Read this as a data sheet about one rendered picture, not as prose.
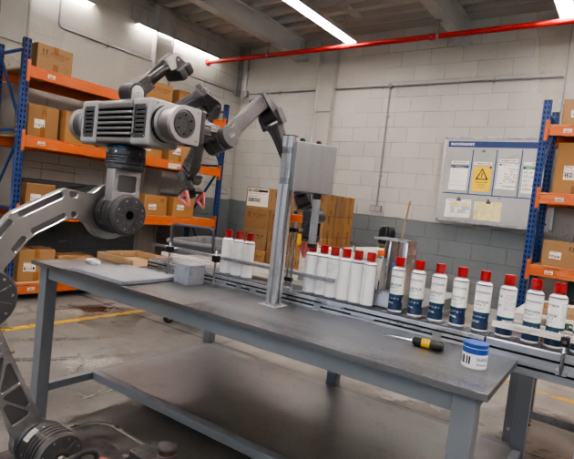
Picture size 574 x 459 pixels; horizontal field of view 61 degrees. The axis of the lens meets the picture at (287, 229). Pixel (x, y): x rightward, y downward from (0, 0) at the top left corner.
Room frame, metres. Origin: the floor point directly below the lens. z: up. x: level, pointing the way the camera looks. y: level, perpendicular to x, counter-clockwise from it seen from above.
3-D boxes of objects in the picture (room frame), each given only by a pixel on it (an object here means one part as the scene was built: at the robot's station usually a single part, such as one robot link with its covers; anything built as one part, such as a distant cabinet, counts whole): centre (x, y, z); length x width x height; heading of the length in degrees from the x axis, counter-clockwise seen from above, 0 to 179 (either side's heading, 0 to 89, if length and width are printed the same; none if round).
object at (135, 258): (2.61, 0.80, 0.85); 0.30 x 0.26 x 0.04; 56
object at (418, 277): (1.73, -0.49, 0.98); 0.05 x 0.05 x 0.20
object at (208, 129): (1.68, 0.33, 1.45); 0.09 x 0.08 x 0.12; 54
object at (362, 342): (2.28, -0.03, 0.82); 2.10 x 1.31 x 0.02; 56
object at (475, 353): (1.37, -0.57, 0.86); 0.07 x 0.07 x 0.07
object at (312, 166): (1.92, -0.06, 1.38); 0.17 x 0.10 x 0.19; 111
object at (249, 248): (2.18, 0.16, 0.98); 0.05 x 0.05 x 0.20
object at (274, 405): (2.28, -0.03, 0.40); 2.04 x 1.25 x 0.81; 56
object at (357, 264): (1.87, -0.29, 0.98); 0.05 x 0.05 x 0.20
